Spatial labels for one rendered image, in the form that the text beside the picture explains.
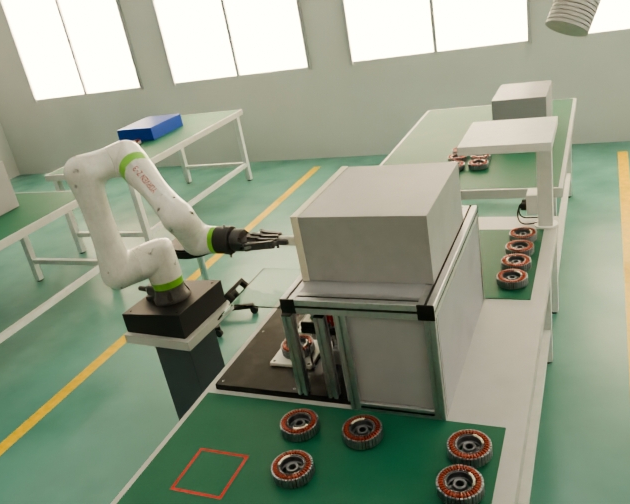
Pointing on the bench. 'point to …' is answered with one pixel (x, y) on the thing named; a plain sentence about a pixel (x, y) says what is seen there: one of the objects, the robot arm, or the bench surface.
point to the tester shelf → (367, 294)
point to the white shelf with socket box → (514, 137)
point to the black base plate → (263, 379)
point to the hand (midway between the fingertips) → (289, 240)
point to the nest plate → (290, 360)
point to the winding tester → (380, 224)
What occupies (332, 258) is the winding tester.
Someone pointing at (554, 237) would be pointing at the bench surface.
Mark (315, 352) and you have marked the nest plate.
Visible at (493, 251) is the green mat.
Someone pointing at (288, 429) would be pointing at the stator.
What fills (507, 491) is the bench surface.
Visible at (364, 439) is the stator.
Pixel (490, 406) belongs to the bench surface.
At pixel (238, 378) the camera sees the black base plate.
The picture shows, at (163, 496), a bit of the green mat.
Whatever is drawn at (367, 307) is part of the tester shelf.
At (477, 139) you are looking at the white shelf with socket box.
